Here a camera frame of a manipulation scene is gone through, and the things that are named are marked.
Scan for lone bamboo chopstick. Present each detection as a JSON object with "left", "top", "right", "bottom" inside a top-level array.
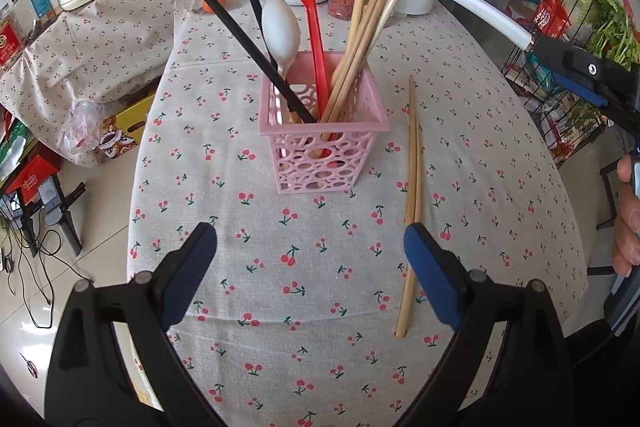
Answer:
[{"left": 395, "top": 76, "right": 418, "bottom": 338}]

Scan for pink perforated utensil basket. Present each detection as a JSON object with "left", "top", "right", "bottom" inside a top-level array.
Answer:
[{"left": 258, "top": 66, "right": 390, "bottom": 195}]

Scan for white plastic spoon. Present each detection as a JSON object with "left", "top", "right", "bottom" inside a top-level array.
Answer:
[{"left": 262, "top": 0, "right": 300, "bottom": 80}]

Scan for black chopstick gold tip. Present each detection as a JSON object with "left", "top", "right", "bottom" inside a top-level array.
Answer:
[{"left": 203, "top": 0, "right": 317, "bottom": 124}]

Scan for person's right hand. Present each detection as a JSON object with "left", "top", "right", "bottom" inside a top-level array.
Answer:
[{"left": 611, "top": 155, "right": 640, "bottom": 277}]

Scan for green leafy vegetables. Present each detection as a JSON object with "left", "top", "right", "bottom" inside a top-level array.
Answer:
[{"left": 560, "top": 0, "right": 639, "bottom": 70}]

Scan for bamboo chopstick on table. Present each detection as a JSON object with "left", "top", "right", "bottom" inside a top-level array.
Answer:
[{"left": 412, "top": 110, "right": 424, "bottom": 228}]

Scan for cherry print tablecloth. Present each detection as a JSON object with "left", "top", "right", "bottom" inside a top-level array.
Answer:
[{"left": 1, "top": 0, "right": 587, "bottom": 426}]

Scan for glass jar blue label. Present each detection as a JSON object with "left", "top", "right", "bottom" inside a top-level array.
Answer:
[{"left": 11, "top": 0, "right": 58, "bottom": 40}]

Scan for black wire storage rack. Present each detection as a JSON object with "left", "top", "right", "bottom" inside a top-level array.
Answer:
[{"left": 502, "top": 0, "right": 639, "bottom": 165}]

